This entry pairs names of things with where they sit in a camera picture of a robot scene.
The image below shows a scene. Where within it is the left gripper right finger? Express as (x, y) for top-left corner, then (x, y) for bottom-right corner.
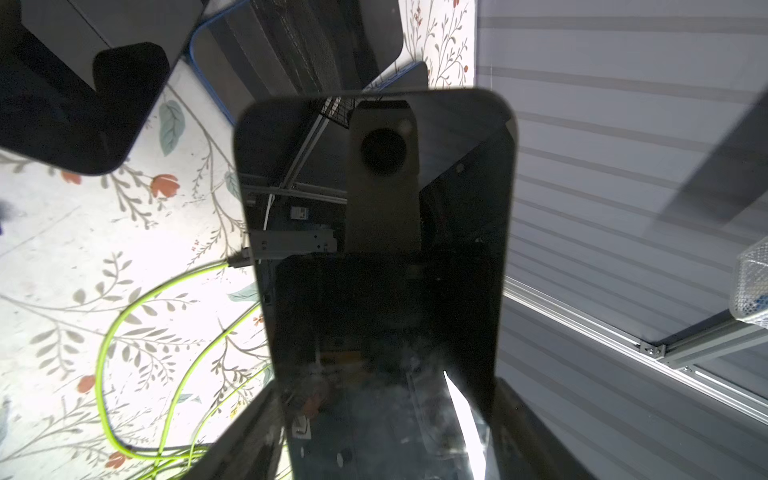
(491, 377), (594, 480)

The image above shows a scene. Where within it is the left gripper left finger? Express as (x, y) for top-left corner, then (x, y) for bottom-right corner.
(184, 383), (283, 480)

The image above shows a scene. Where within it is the green wired earphones tangle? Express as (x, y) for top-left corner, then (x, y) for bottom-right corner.
(94, 248), (271, 480)

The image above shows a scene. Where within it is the blue case smartphone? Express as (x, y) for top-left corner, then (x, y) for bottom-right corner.
(187, 1), (428, 123)

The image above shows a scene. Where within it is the small black smartphone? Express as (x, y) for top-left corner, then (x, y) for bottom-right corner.
(1, 1), (207, 176)

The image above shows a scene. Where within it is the white wire mesh basket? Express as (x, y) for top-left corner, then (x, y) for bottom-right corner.
(729, 237), (768, 329)

